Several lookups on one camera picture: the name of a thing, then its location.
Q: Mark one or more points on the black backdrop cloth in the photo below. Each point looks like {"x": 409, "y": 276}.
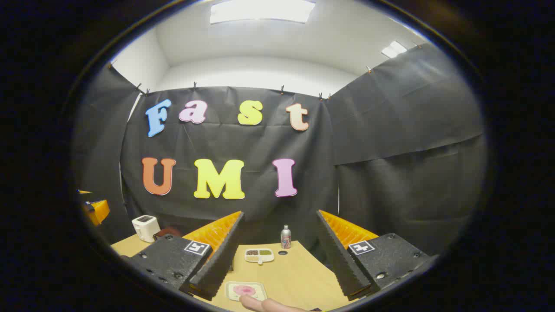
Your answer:
{"x": 260, "y": 143}

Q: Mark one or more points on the white toaster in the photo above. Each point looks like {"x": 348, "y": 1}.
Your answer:
{"x": 145, "y": 227}

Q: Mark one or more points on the large ceiling light panel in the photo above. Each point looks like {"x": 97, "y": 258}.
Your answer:
{"x": 260, "y": 11}

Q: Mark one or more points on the pink round food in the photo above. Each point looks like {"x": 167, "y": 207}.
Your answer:
{"x": 244, "y": 290}

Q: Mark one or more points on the silver bottle with colourful label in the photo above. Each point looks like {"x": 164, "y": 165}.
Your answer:
{"x": 285, "y": 238}

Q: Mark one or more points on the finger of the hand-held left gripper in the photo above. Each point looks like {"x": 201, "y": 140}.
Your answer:
{"x": 84, "y": 191}
{"x": 99, "y": 211}

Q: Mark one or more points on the black electric oven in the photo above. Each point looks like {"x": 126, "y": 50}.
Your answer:
{"x": 167, "y": 233}

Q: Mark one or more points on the cream food tray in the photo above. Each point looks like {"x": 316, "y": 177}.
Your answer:
{"x": 260, "y": 288}

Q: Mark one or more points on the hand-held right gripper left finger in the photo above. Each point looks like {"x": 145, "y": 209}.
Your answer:
{"x": 219, "y": 264}

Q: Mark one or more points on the white divided snack dish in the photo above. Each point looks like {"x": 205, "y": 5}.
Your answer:
{"x": 259, "y": 255}

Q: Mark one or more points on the small ceiling light panel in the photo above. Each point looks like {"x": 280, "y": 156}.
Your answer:
{"x": 393, "y": 49}

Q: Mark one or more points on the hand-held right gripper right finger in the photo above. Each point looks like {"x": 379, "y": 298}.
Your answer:
{"x": 342, "y": 268}

